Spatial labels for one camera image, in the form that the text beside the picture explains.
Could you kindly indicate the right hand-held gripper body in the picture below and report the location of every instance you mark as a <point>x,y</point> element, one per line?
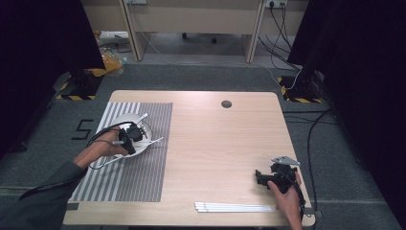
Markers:
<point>284,177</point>

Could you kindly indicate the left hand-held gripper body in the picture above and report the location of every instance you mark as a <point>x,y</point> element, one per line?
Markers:
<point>127,137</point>

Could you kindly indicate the white chopstick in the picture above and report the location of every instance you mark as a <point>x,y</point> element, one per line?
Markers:
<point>233,207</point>
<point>149,144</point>
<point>233,210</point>
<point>156,140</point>
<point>233,203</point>

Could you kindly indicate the white spoon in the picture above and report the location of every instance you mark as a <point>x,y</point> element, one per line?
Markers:
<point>144,116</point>

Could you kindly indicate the person's right hand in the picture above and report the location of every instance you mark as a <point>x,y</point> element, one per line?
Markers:
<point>290,204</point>

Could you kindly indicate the person's left hand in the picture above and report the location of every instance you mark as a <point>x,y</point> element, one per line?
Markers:
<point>102,148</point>

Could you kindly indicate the grey striped placemat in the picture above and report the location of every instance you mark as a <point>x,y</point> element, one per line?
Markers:
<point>143,179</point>

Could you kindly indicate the black tape floor marking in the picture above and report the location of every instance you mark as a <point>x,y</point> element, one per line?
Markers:
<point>83,129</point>

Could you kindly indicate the dark tape piece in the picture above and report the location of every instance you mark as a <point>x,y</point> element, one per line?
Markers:
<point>72,206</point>
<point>314,213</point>

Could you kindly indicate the stand base with hazard stripes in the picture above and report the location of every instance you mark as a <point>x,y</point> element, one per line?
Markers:
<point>301,92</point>
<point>79,86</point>

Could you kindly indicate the yellow plastic bag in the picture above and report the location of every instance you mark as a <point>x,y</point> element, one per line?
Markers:
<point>110,62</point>

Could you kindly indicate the round table grommet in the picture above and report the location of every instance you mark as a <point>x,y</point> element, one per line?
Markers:
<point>226,103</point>

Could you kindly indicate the white power strip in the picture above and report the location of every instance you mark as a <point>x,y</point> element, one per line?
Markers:
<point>111,34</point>

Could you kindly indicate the black chair castor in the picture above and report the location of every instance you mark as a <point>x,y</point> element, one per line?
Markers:
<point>214,40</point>
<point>184,35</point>

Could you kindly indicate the black curtain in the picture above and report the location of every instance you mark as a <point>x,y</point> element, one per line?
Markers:
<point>367,80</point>
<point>38,48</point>

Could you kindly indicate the beige desk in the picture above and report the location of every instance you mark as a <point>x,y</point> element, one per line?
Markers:
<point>191,16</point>

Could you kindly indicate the wall socket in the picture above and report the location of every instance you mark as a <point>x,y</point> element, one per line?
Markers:
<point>277,3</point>

